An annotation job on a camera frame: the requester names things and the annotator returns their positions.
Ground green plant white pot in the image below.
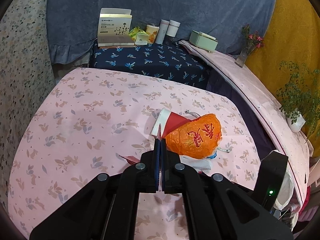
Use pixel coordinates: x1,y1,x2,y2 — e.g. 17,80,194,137
276,61,319,137

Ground white cap bottle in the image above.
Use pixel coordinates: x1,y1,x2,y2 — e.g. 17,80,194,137
166,20,181,37

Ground pink rabbit print tablecloth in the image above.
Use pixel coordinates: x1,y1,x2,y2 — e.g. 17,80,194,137
8,69,260,237

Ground mustard yellow curtain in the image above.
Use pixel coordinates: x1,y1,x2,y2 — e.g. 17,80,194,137
246,0,319,95

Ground red white paper cup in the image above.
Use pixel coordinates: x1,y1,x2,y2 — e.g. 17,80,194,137
151,108,190,138

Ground white crumpled tissue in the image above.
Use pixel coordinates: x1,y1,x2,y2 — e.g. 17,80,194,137
180,155,212,173

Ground mint green tissue box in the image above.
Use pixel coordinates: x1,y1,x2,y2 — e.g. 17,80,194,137
189,30,218,52

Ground glass vase pink flowers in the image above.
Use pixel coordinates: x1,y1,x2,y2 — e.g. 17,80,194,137
235,24,264,68

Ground tall white bottle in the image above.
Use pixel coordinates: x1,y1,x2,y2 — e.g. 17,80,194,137
155,20,169,44

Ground orange printed tin can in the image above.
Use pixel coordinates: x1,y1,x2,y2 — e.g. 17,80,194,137
145,24,159,44

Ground green yellow small carton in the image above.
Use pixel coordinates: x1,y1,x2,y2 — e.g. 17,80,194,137
129,27,149,46

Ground speckled grey wall cloth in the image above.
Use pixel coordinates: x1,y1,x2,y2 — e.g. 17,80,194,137
1,0,55,207

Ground blue grey backdrop blanket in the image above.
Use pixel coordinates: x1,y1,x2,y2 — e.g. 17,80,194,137
47,0,276,64

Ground navy floral cloth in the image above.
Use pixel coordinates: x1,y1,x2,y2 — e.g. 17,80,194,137
90,43,209,89

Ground white open book box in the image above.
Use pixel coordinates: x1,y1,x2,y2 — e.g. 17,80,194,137
97,8,135,47

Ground pale pink bench cover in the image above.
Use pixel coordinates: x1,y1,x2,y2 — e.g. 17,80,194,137
179,40,313,206

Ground red gold envelope packet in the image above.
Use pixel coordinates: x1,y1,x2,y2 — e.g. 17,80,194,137
120,155,140,165

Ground white lined trash bin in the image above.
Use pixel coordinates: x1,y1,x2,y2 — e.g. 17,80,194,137
273,167,295,211

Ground orange plastic bag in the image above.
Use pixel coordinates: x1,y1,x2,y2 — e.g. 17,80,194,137
165,113,222,159

